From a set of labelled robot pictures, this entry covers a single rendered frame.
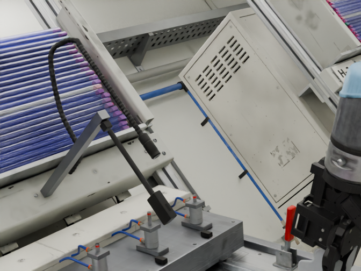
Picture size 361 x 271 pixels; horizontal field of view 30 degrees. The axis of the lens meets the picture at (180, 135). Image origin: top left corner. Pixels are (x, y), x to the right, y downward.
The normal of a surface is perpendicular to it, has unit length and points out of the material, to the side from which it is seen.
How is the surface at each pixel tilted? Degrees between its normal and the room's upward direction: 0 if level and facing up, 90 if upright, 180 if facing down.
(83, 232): 43
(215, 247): 133
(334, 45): 90
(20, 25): 90
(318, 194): 90
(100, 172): 90
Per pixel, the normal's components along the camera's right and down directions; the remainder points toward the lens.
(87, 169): 0.50, -0.55
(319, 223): -0.66, 0.26
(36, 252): -0.07, -0.96
